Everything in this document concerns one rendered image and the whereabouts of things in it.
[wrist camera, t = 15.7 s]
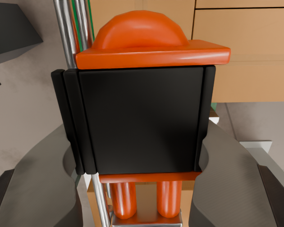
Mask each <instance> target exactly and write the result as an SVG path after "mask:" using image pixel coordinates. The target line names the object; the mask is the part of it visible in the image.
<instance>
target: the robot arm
mask: <svg viewBox="0 0 284 227"><path fill-rule="evenodd" d="M199 166H200V168H201V170H202V173H201V174H200V175H198V176H197V177H196V179H195V184H194V189H193V195H192V201H191V208H190V214H189V220H188V226H189V227H284V187H283V185H282V184H281V183H280V182H279V180H278V179H277V178H276V177H275V176H274V174H273V173H272V172H271V171H270V169H269V168H268V167H267V166H263V165H260V164H259V163H258V162H257V161H256V160H255V159H254V157H253V156H252V155H251V154H250V153H249V151H248V150H247V149H246V148H245V147H244V146H242V145H241V144H240V143H239V142H238V141H237V140H236V139H234V138H233V137H232V136H231V135H229V134H228V133H227V132H226V131H224V130H223V129H222V128H220V127H219V126H218V125H216V124H215V123H214V122H213V121H211V120H210V119H209V122H208V129H207V136H206V137H205V138H204V139H203V141H202V148H201V153H200V158H199ZM75 168H76V163H75V159H74V155H73V151H72V147H71V144H70V142H69V141H68V138H67V135H66V132H65V128H64V124H61V125H60V126H59V127H58V128H56V129H55V130H54V131H53V132H51V133H50V134H49V135H47V136H46V137H45V138H44V139H42V140H41V141H40V142H38V143H37V144H36V145H35V146H34V147H32V148H31V149H30V150H29V151H28V152H27V153H26V154H25V155H24V157H23V158H22V159H21V160H20V161H19V162H18V164H17V165H16V166H15V167H14V168H13V169H11V170H6V171H4V172H3V174H2V175H1V176H0V227H83V217H82V205H81V202H80V198H79V195H78V191H77V188H76V184H75V180H74V179H73V178H72V177H71V175H72V173H73V171H74V169H75Z"/></svg>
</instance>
